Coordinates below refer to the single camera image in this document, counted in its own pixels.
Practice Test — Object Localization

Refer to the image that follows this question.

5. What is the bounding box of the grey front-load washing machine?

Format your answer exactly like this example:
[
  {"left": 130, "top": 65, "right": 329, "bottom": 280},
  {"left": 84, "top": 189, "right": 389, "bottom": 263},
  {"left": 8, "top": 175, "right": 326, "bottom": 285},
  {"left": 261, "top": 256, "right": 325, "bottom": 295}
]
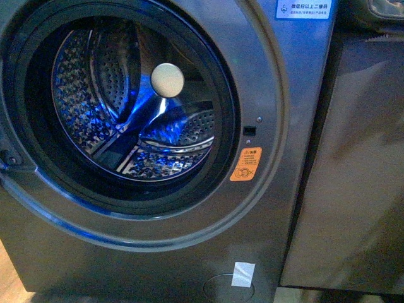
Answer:
[{"left": 1, "top": 1, "right": 338, "bottom": 302}]

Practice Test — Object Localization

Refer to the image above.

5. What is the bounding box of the orange warning sticker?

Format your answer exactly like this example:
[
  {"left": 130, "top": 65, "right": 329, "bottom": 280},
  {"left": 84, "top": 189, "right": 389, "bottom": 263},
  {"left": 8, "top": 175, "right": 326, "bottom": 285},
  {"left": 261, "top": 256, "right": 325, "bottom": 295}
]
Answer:
[{"left": 230, "top": 147, "right": 262, "bottom": 182}]

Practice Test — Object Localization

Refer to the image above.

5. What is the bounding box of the white tape piece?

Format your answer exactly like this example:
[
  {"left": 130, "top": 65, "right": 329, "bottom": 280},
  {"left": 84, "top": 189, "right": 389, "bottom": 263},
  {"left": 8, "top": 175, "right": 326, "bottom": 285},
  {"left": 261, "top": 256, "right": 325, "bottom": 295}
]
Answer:
[{"left": 231, "top": 261, "right": 256, "bottom": 288}]

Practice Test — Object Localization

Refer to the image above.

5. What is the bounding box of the blue white label sticker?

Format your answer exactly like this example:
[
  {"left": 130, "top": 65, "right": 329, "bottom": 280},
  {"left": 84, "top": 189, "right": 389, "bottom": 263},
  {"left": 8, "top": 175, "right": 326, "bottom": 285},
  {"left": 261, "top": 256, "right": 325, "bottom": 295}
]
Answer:
[{"left": 275, "top": 0, "right": 333, "bottom": 20}]

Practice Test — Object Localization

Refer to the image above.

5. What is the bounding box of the dark grey cabinet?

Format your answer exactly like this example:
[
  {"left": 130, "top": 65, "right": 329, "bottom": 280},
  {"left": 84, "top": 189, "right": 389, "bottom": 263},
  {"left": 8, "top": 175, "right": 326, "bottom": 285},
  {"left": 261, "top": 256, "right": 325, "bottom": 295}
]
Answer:
[{"left": 281, "top": 34, "right": 403, "bottom": 295}]

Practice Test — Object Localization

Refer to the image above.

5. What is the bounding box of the grey metal door hinge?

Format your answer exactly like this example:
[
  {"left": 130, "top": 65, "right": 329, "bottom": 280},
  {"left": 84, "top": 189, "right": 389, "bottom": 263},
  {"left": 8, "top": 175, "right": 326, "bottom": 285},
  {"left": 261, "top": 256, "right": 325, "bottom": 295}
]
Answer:
[{"left": 1, "top": 126, "right": 23, "bottom": 170}]

